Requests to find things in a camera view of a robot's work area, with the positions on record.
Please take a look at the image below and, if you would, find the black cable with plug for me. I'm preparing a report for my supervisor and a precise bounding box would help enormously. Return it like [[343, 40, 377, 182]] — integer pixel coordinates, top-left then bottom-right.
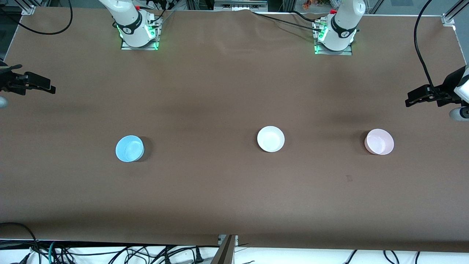
[[154, 246, 204, 264]]

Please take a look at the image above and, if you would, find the brown table cover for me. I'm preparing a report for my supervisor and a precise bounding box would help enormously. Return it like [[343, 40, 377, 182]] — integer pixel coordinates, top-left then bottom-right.
[[0, 7, 469, 253]]

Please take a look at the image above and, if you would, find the small white bracket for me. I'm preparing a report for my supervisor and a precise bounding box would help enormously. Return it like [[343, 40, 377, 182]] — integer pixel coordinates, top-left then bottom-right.
[[218, 235, 239, 247]]

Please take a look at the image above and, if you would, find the long black base cable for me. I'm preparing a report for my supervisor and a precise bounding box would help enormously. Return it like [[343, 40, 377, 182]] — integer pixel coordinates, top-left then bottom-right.
[[253, 12, 324, 33]]

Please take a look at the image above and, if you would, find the pink bowl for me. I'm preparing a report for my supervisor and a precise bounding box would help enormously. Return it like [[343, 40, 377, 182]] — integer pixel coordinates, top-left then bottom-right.
[[364, 128, 395, 155]]

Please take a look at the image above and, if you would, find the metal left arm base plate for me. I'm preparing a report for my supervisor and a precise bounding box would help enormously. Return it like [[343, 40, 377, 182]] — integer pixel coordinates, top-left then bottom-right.
[[314, 20, 353, 56]]

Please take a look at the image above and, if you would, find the white bowl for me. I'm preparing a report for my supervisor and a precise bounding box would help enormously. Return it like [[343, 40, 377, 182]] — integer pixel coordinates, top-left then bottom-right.
[[257, 126, 285, 153]]

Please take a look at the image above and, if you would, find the grey metal beam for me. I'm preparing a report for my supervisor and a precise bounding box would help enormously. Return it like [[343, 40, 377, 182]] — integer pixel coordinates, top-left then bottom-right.
[[211, 235, 236, 264]]

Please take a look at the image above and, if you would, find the short black base cable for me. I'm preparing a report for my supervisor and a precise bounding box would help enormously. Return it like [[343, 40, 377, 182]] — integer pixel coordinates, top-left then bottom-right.
[[291, 11, 324, 23]]

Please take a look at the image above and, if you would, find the blue bowl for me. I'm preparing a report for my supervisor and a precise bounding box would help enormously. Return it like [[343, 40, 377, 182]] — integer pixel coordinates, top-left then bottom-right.
[[115, 135, 145, 162]]

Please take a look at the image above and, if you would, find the grey background device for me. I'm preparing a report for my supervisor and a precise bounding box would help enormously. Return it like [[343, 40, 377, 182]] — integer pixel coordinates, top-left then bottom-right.
[[214, 0, 268, 11]]

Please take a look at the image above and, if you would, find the aluminium frame corner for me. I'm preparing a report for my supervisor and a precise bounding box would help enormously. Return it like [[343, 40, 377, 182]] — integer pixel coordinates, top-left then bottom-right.
[[15, 0, 36, 15], [442, 0, 469, 26]]

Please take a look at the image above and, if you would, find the black looped cable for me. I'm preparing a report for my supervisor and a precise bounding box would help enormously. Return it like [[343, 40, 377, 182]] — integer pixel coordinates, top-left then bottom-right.
[[0, 222, 39, 264]]

